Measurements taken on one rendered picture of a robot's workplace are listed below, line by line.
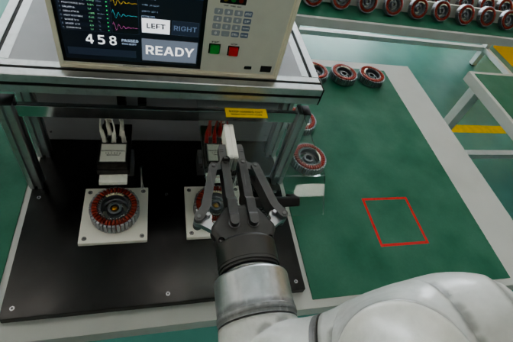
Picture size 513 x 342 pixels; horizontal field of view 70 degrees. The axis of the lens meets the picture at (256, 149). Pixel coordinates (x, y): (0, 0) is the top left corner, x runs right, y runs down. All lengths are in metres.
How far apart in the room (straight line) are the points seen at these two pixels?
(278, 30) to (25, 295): 0.74
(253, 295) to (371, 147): 1.00
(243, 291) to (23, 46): 0.66
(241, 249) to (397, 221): 0.80
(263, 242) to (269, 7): 0.45
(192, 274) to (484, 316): 0.68
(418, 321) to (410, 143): 1.18
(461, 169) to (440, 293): 1.18
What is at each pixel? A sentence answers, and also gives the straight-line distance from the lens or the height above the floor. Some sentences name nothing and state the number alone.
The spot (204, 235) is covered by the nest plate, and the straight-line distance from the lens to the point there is 0.93.
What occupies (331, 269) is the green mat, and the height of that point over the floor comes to 0.75.
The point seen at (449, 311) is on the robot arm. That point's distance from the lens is 0.33.
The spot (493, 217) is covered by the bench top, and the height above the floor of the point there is 0.75.
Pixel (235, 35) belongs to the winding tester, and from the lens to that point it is 0.75.
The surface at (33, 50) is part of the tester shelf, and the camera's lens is 0.86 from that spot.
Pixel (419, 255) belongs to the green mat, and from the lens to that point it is 1.17.
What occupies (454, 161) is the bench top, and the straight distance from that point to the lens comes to 1.51.
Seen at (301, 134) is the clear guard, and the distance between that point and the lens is 0.80.
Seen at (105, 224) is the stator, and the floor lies 0.82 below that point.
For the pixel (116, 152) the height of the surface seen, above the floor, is 0.92.
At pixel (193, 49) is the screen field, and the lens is 0.76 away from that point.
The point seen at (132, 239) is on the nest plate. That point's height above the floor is 0.78.
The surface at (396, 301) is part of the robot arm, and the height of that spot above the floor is 1.35.
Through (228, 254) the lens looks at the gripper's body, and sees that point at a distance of 0.44.
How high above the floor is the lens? 1.60
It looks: 47 degrees down
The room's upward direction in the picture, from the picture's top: 18 degrees clockwise
